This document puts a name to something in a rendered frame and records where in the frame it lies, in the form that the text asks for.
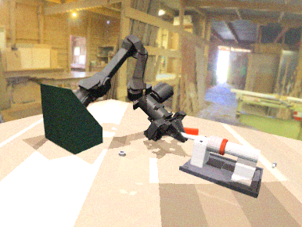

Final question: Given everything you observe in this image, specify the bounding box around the red-orange ring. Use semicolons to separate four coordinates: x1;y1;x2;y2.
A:
219;139;228;156

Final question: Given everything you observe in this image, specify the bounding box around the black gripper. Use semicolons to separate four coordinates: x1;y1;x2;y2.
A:
146;103;188;143

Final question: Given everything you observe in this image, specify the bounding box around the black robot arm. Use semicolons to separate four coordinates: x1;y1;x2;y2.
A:
74;35;174;115

